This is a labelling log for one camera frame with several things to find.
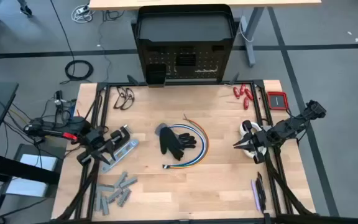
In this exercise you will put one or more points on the black peg board stand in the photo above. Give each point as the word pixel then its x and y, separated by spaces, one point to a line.
pixel 185 31

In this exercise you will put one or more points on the black work glove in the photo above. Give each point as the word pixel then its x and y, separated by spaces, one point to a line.
pixel 169 143

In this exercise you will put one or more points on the black aluminium table frame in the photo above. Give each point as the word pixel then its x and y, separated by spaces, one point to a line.
pixel 197 83

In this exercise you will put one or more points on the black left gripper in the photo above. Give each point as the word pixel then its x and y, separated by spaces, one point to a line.
pixel 96 140

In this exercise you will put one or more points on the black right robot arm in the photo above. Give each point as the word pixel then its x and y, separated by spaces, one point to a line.
pixel 291 124

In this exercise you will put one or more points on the wooden desk grey legs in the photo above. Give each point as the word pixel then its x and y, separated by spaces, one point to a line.
pixel 197 3

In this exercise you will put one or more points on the black peg board bin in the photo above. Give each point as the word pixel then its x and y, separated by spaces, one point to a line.
pixel 155 76

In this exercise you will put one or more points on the white tape roll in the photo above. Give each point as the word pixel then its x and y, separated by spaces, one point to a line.
pixel 261 153
pixel 255 124

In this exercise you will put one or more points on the person's foot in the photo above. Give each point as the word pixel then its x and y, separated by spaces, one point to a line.
pixel 26 11

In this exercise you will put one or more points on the white power strip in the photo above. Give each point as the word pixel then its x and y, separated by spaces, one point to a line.
pixel 81 11

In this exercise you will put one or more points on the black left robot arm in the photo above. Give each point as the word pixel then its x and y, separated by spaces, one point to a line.
pixel 48 127

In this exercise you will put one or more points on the black glove with grey cuff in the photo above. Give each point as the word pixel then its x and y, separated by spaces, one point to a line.
pixel 189 141

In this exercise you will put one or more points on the purple slim hand tool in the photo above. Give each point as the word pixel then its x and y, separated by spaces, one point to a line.
pixel 255 196

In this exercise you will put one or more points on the black safety glasses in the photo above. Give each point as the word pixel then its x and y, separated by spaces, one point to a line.
pixel 132 99

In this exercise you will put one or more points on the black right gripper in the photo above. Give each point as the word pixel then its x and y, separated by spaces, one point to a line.
pixel 261 138

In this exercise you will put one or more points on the black C-clamp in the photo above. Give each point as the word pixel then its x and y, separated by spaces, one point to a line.
pixel 124 135

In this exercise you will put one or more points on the grey bit holder strip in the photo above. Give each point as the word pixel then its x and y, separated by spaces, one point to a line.
pixel 105 188
pixel 121 180
pixel 124 198
pixel 114 196
pixel 128 182
pixel 98 201
pixel 105 206

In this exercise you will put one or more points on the black slim hand tool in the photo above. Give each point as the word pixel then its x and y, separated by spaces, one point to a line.
pixel 262 186
pixel 259 199

